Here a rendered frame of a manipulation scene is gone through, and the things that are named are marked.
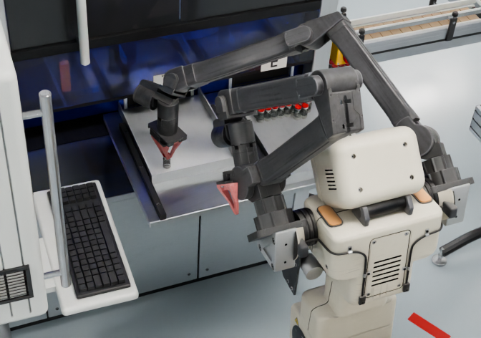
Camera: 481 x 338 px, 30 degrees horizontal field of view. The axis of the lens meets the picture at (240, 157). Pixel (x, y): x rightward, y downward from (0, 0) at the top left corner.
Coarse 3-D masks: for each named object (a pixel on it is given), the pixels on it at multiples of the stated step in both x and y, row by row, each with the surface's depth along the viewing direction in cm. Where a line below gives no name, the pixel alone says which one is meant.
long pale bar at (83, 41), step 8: (80, 0) 225; (80, 8) 226; (80, 16) 228; (80, 24) 230; (80, 32) 231; (80, 40) 233; (88, 40) 234; (80, 48) 235; (88, 48) 235; (80, 56) 237; (88, 56) 237
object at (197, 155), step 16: (192, 96) 280; (128, 112) 272; (144, 112) 272; (192, 112) 274; (208, 112) 273; (128, 128) 264; (144, 128) 267; (192, 128) 268; (208, 128) 269; (144, 144) 262; (192, 144) 263; (208, 144) 263; (144, 160) 253; (160, 160) 257; (176, 160) 257; (192, 160) 258; (208, 160) 258; (224, 160) 254; (160, 176) 249; (176, 176) 251
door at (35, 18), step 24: (24, 0) 228; (48, 0) 231; (72, 0) 233; (96, 0) 236; (120, 0) 239; (144, 0) 242; (168, 0) 245; (24, 24) 233; (48, 24) 235; (72, 24) 238; (96, 24) 241; (120, 24) 244; (144, 24) 247; (24, 48) 237
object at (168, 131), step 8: (160, 120) 242; (176, 120) 242; (152, 128) 246; (160, 128) 243; (168, 128) 242; (176, 128) 244; (160, 136) 244; (168, 136) 244; (176, 136) 244; (184, 136) 244; (168, 144) 242
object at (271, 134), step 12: (312, 108) 279; (252, 120) 272; (264, 120) 273; (276, 120) 273; (288, 120) 273; (300, 120) 274; (312, 120) 274; (264, 132) 269; (276, 132) 269; (288, 132) 269; (264, 144) 265; (276, 144) 265; (300, 168) 258; (288, 180) 252; (300, 180) 254
